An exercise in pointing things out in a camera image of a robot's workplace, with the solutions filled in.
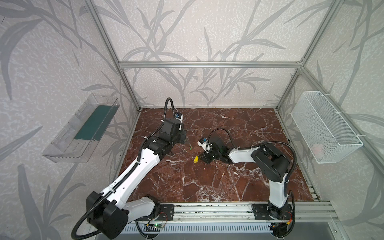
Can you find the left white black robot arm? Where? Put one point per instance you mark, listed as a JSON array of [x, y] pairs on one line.
[[110, 210]]

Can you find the green circuit board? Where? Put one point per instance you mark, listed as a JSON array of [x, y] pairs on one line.
[[156, 227]]

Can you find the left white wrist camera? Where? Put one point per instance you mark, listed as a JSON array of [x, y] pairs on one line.
[[179, 116]]

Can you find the aluminium mounting rail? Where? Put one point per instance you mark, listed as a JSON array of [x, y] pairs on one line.
[[241, 212]]

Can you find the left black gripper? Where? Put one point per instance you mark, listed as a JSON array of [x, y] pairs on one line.
[[181, 136]]

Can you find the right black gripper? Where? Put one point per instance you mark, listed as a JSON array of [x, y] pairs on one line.
[[208, 154]]

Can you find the pink object in basket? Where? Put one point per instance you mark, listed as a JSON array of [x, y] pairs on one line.
[[318, 151]]

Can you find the white wire mesh basket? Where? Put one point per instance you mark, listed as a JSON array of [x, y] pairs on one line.
[[320, 122]]

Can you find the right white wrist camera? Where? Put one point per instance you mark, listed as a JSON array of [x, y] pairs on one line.
[[207, 147]]

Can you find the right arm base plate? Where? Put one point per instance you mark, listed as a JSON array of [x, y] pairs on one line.
[[264, 211]]

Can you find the clear plastic wall tray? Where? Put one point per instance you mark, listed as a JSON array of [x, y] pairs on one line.
[[79, 138]]

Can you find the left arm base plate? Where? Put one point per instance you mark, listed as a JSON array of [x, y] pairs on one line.
[[162, 212]]

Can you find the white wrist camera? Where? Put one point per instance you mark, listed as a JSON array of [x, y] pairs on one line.
[[207, 147], [179, 116]]

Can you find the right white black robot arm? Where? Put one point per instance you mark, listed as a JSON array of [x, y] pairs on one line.
[[277, 161]]

